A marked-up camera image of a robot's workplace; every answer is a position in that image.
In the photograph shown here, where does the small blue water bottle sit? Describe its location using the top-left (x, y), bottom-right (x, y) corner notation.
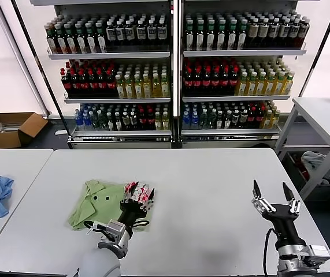
top-left (190, 111), bottom-right (200, 130)
top-left (75, 112), bottom-right (85, 131)
top-left (181, 111), bottom-right (191, 130)
top-left (83, 112), bottom-right (93, 131)

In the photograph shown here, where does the grey plastic crate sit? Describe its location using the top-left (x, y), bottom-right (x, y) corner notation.
top-left (285, 151), bottom-right (330, 202)

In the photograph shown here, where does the clear plastic packet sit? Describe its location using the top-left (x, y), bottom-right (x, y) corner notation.
top-left (0, 122), bottom-right (20, 134)

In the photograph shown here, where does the crumpled white cloth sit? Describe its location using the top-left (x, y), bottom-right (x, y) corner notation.
top-left (301, 150), bottom-right (330, 180)

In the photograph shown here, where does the dark red cloth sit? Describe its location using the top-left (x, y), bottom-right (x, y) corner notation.
top-left (293, 157), bottom-right (309, 181)

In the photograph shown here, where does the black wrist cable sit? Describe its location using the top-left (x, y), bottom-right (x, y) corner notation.
top-left (83, 220), bottom-right (107, 235)
top-left (262, 227), bottom-right (279, 277)

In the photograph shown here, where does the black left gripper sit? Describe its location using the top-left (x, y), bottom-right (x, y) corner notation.
top-left (120, 181), bottom-right (156, 231)

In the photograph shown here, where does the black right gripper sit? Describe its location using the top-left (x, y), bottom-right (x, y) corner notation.
top-left (251, 179), bottom-right (304, 248)

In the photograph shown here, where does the white side table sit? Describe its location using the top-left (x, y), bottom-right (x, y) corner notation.
top-left (274, 97), bottom-right (330, 201)

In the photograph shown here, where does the open cardboard box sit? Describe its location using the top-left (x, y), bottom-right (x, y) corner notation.
top-left (0, 111), bottom-right (49, 148)

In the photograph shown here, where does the grey metal shelf unit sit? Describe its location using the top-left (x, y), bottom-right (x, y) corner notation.
top-left (29, 0), bottom-right (175, 149)
top-left (176, 0), bottom-right (309, 148)

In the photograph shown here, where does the yellow tea bottle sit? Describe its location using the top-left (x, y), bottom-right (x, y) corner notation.
top-left (274, 72), bottom-right (285, 96)
top-left (143, 73), bottom-right (153, 98)
top-left (238, 72), bottom-right (249, 96)
top-left (255, 72), bottom-right (267, 96)
top-left (247, 72), bottom-right (258, 96)
top-left (152, 73), bottom-right (162, 98)
top-left (124, 74), bottom-right (135, 98)
top-left (134, 74), bottom-right (144, 98)
top-left (283, 72), bottom-right (295, 96)
top-left (116, 74), bottom-right (126, 98)
top-left (161, 72), bottom-right (171, 98)
top-left (265, 72), bottom-right (276, 96)

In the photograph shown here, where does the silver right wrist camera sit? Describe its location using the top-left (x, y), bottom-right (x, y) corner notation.
top-left (302, 244), bottom-right (330, 268)

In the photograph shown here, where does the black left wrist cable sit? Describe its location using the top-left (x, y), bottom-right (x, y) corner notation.
top-left (83, 220), bottom-right (107, 235)

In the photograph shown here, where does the small red cap cola bottle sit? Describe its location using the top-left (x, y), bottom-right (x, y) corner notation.
top-left (146, 108), bottom-right (156, 131)
top-left (247, 107), bottom-right (256, 129)
top-left (255, 107), bottom-right (265, 129)
top-left (138, 108), bottom-right (148, 131)

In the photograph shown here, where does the beige label dark drink bottle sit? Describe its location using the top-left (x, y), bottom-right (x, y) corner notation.
top-left (247, 18), bottom-right (259, 49)
top-left (257, 18), bottom-right (270, 49)

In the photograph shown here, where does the light green polo shirt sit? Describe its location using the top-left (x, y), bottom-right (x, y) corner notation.
top-left (68, 179), bottom-right (157, 231)

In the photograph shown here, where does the white label dark drink bottle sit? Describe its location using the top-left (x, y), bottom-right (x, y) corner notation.
top-left (146, 19), bottom-right (157, 48)
top-left (106, 21), bottom-right (117, 48)
top-left (157, 18), bottom-right (168, 48)
top-left (288, 18), bottom-right (301, 49)
top-left (136, 20), bottom-right (147, 48)
top-left (125, 20), bottom-right (136, 48)
top-left (268, 18), bottom-right (280, 49)
top-left (115, 20), bottom-right (126, 48)
top-left (279, 18), bottom-right (291, 49)
top-left (298, 17), bottom-right (311, 48)

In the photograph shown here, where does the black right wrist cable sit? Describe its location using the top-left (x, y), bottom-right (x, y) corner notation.
top-left (262, 227), bottom-right (279, 277)

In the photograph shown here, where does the black slanted pole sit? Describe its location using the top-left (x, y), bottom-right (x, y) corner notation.
top-left (297, 0), bottom-right (330, 98)
top-left (10, 0), bottom-right (75, 150)

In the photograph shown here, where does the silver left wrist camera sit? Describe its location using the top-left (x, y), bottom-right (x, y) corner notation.
top-left (105, 219), bottom-right (127, 241)

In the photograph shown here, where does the green cap dark tea bottle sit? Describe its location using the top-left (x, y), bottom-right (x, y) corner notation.
top-left (54, 24), bottom-right (68, 55)
top-left (206, 19), bottom-right (217, 50)
top-left (45, 24), bottom-right (58, 55)
top-left (216, 19), bottom-right (228, 50)
top-left (195, 19), bottom-right (206, 50)
top-left (227, 19), bottom-right (239, 50)
top-left (94, 22), bottom-right (107, 54)
top-left (238, 19), bottom-right (248, 50)
top-left (185, 19), bottom-right (196, 50)
top-left (74, 23), bottom-right (87, 54)
top-left (64, 23), bottom-right (77, 54)
top-left (84, 23), bottom-right (97, 54)

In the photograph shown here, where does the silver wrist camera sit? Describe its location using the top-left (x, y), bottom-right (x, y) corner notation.
top-left (302, 244), bottom-right (330, 268)
top-left (105, 219), bottom-right (127, 241)

